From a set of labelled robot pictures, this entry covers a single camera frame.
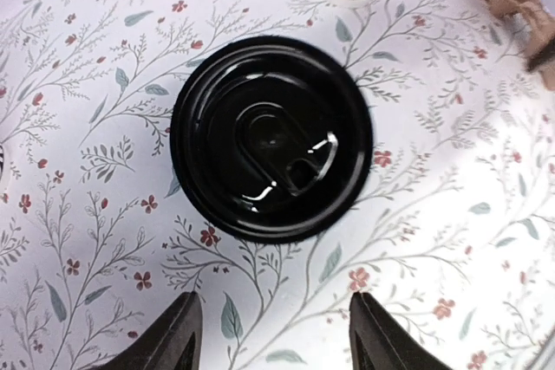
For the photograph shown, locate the stack of black lids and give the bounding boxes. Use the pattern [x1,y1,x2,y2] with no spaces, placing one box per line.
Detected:
[170,36,374,244]

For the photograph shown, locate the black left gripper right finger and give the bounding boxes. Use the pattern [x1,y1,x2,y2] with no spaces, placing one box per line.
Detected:
[349,292,449,370]

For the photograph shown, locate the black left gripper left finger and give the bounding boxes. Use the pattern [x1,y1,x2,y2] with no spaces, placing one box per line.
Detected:
[101,292,203,370]

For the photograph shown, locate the black paper coffee cup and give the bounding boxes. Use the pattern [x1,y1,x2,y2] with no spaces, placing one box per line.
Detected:
[0,145,10,193]

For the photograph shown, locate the floral tablecloth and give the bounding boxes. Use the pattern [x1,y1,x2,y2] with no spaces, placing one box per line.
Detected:
[1,0,554,369]

